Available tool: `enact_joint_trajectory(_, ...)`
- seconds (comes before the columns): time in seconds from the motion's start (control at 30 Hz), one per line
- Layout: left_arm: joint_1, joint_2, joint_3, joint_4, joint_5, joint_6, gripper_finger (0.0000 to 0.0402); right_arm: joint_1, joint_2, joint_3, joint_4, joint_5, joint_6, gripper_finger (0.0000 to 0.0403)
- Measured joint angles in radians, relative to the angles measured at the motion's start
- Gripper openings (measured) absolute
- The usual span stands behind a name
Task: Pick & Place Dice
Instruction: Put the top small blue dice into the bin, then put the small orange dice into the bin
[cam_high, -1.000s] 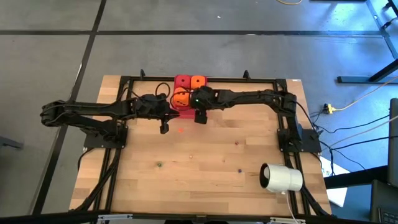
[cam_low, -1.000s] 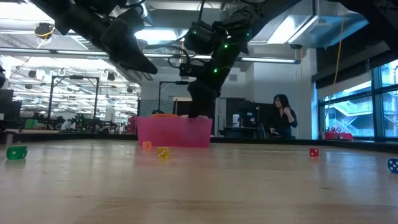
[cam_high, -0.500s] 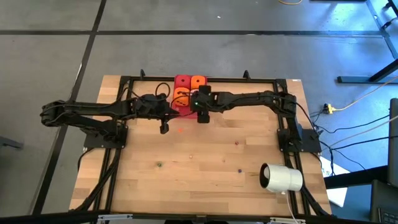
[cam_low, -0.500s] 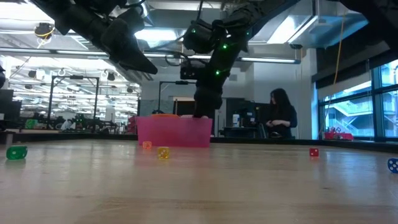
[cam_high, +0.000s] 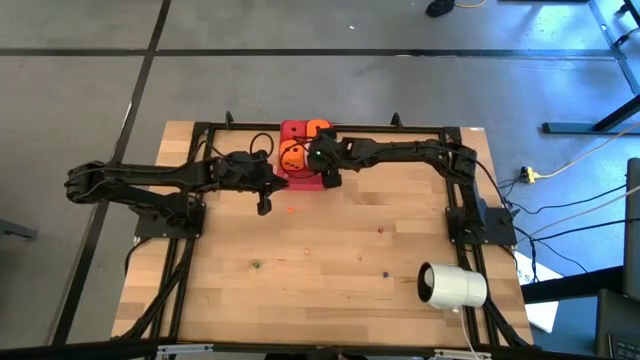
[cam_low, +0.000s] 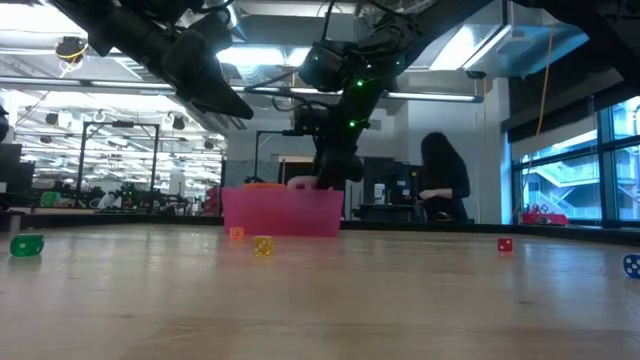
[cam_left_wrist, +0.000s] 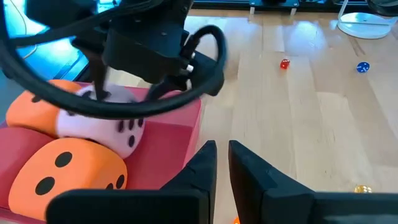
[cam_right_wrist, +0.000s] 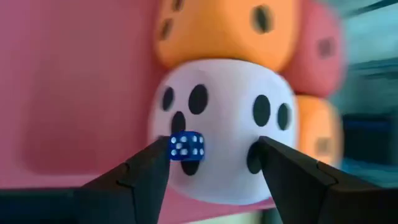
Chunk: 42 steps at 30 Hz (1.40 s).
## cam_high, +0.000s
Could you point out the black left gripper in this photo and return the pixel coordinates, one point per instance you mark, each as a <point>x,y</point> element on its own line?
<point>245,172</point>

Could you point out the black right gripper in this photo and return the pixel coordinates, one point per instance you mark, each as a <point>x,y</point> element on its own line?
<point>330,156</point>

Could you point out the large orange foam die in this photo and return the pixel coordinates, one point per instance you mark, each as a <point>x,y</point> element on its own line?
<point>292,157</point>
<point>317,126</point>

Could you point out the large red foam die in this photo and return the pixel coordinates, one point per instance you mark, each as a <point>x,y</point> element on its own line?
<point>292,131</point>

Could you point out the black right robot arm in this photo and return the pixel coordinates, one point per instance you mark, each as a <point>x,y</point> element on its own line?
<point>400,150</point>

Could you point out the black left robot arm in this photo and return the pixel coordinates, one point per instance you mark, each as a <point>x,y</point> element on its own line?
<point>150,175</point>

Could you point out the pink translucent plastic bin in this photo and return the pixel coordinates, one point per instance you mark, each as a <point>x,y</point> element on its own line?
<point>302,182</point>

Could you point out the white cylindrical device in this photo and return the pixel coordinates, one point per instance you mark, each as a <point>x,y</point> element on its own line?
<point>460,286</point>

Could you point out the person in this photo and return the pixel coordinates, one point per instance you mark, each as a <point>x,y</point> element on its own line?
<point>440,7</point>

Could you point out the yellow power plug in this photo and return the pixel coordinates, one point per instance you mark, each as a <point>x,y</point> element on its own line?
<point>530,175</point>

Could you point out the black desk foot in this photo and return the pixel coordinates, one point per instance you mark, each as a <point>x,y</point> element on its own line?
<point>575,128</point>

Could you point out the grey chair base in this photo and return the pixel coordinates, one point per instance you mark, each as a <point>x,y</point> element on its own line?
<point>15,229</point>

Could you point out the white sheet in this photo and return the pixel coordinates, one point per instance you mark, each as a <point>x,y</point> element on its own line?
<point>542,315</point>

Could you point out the black floor bar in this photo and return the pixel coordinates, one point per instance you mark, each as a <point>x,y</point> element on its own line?
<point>575,286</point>

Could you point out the grey panel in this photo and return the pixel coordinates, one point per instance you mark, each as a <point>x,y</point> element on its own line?
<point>632,225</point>

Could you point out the black equipment box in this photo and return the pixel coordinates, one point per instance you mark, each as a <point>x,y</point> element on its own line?
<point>615,325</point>

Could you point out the black aluminium table frame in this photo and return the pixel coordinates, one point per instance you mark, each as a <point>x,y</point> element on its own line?
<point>425,129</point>

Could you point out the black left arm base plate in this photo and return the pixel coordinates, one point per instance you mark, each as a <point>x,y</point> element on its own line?
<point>150,227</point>

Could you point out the silver metal bracket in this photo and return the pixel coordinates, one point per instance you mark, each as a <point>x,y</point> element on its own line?
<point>460,354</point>
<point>185,348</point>

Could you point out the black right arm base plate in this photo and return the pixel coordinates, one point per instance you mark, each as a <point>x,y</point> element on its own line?
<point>502,230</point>

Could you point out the black camera rig bar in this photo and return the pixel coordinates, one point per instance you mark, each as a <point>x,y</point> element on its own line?
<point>75,350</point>

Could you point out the grey metal desk frame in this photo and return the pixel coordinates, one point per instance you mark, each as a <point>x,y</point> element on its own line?
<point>614,45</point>

